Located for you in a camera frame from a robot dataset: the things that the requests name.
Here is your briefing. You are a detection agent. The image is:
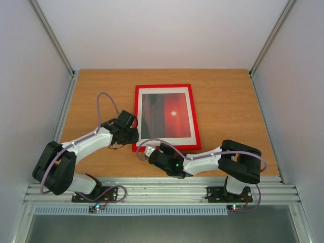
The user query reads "red picture frame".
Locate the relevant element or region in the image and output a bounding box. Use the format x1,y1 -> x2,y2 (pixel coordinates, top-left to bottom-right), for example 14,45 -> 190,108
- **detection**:
132,84 -> 201,152

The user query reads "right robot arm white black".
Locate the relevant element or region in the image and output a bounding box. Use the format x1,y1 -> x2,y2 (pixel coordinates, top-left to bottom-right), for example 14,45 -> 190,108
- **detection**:
145,140 -> 261,203

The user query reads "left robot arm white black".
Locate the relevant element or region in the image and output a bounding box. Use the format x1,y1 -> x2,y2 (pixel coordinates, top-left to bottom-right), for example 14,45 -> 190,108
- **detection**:
32,110 -> 139,202

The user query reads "red sunset photo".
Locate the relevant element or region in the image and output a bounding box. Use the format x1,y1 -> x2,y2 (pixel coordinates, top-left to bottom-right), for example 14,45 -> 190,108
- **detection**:
141,93 -> 191,139

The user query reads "right small circuit board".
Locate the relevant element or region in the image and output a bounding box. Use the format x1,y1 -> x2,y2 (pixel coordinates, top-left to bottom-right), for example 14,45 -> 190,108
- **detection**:
227,204 -> 247,212

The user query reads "small circuit board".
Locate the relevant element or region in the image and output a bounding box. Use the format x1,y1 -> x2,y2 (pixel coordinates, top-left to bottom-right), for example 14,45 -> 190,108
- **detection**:
227,204 -> 247,212
88,205 -> 105,214

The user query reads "left small circuit board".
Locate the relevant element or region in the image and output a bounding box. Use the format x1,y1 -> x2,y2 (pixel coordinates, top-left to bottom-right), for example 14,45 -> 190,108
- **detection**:
88,205 -> 105,214

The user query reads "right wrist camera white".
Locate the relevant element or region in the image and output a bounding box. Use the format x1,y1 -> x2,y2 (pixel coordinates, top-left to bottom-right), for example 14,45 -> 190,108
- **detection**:
144,145 -> 156,157

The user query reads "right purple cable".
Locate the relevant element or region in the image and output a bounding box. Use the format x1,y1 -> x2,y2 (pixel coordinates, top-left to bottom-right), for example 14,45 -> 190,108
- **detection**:
136,138 -> 269,212

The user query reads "purple cable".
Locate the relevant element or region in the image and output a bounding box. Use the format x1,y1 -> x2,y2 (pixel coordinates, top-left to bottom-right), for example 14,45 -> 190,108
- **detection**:
40,92 -> 127,203
136,138 -> 269,212

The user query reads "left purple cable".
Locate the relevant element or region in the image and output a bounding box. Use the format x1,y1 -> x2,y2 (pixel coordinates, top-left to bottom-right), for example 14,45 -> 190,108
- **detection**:
40,92 -> 127,203

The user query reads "aluminium front rail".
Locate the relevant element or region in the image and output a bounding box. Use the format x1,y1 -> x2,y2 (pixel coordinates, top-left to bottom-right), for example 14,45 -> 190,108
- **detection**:
22,176 -> 302,206

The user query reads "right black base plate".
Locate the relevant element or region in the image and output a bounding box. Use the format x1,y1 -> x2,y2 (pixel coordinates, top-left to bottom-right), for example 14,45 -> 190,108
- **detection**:
205,186 -> 253,203

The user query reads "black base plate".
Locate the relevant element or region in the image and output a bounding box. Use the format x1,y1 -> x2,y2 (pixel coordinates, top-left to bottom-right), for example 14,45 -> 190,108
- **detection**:
205,186 -> 253,203
71,186 -> 118,203

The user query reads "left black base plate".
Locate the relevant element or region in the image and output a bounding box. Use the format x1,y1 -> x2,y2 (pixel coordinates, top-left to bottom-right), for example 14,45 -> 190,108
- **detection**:
71,186 -> 118,203

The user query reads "left aluminium corner post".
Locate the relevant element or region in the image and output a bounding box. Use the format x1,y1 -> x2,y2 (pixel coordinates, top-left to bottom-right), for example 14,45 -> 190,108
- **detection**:
28,0 -> 76,78

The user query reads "aluminium corner post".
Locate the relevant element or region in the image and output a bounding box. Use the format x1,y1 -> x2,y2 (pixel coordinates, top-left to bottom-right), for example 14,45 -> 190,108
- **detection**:
249,0 -> 297,76
28,0 -> 76,78

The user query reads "grey slotted cable duct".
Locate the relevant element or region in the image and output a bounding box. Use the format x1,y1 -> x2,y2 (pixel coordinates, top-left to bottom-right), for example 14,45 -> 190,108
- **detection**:
34,205 -> 227,216

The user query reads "right aluminium corner post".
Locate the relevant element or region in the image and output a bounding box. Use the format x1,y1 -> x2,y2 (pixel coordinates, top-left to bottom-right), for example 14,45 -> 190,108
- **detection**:
249,0 -> 297,76

